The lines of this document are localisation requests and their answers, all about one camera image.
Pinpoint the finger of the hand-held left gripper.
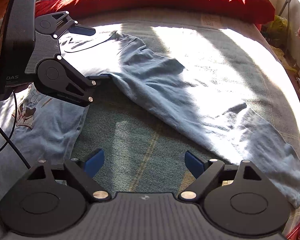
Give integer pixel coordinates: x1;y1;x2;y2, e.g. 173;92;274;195
51;11;96;39
61;56;112;98

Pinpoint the light blue cartoon-print shirt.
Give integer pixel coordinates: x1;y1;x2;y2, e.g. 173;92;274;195
0;30;300;209

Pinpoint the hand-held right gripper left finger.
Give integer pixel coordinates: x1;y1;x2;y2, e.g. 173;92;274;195
21;148;113;202

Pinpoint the grey-green plaid bed sheet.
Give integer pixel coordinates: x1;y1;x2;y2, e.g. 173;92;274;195
0;7;300;230

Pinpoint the yellow-green plastic bag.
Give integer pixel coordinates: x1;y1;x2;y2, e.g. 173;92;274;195
265;15;290;52

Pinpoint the black cable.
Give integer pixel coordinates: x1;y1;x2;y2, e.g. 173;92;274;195
0;91;32;169

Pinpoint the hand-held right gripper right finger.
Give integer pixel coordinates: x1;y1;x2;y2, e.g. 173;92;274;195
177;150;267;202

